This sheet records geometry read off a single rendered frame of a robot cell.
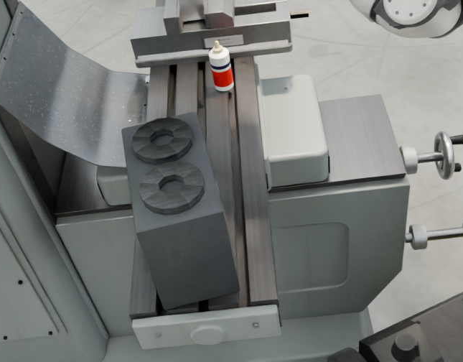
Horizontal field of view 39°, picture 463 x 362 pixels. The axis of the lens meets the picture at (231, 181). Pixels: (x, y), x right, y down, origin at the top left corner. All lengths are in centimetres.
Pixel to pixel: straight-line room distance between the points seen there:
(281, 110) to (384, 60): 152
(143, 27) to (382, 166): 60
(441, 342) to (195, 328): 52
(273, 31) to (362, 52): 159
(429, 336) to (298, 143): 46
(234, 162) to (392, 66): 176
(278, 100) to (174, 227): 68
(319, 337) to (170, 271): 89
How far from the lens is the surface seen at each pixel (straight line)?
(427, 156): 160
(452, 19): 101
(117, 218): 146
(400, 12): 95
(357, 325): 178
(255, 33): 142
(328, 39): 307
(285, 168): 136
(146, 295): 103
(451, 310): 136
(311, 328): 178
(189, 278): 95
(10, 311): 167
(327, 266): 163
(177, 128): 97
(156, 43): 144
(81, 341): 177
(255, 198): 111
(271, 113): 144
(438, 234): 160
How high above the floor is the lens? 172
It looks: 45 degrees down
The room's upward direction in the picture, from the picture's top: 11 degrees counter-clockwise
